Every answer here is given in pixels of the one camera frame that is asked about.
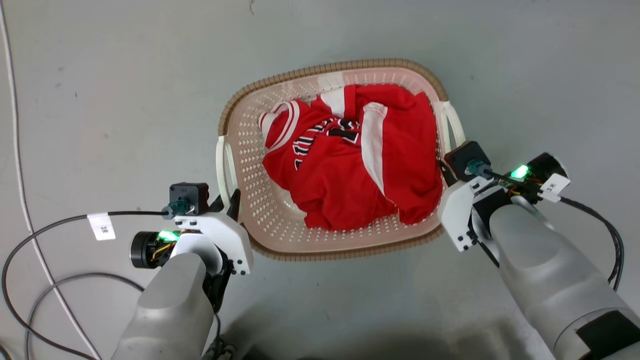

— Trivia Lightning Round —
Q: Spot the white floor cable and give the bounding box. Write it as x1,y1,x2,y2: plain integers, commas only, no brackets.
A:
0,0,102,360

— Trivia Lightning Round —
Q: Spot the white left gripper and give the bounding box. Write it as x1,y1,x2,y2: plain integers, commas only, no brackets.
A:
129,188,254,276

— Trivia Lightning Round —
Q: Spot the white right cable label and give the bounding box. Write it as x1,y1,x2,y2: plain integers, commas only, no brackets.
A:
538,173,571,204

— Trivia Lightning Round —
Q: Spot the grey floor cable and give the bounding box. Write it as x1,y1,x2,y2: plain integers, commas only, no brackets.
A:
24,272,146,360

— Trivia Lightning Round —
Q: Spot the black camera cable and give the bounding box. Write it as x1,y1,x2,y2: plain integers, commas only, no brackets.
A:
1,210,169,360
559,196,625,292

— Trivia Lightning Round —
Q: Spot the red basketball jersey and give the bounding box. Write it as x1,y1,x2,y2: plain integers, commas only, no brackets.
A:
258,84,444,231

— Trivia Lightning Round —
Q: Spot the black left camera cable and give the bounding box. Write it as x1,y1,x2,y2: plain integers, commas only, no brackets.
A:
1,210,169,360

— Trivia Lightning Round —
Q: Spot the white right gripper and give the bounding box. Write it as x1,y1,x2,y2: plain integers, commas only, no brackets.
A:
437,152,569,253

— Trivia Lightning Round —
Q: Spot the black right camera cable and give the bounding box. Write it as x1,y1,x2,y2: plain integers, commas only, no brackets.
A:
559,196,625,292

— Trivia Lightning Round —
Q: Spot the white cable label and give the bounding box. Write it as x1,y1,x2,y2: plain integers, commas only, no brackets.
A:
538,173,571,204
87,212,117,242

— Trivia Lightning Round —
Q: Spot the white left cable label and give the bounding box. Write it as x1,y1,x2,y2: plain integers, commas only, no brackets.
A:
87,212,117,242

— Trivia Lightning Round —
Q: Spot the beige plastic laundry basket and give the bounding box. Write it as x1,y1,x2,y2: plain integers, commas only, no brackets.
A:
215,58,466,262

